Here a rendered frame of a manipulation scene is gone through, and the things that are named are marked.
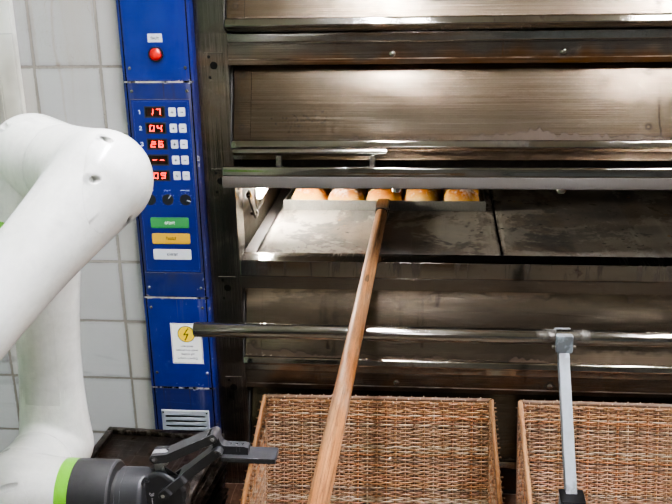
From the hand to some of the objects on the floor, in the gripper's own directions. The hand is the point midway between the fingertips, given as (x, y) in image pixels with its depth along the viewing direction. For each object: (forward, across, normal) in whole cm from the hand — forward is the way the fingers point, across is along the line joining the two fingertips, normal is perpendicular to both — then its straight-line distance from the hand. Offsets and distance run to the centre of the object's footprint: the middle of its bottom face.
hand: (270, 500), depth 125 cm
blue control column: (-41, +120, -193) cm, 231 cm away
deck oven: (+56, +120, -195) cm, 236 cm away
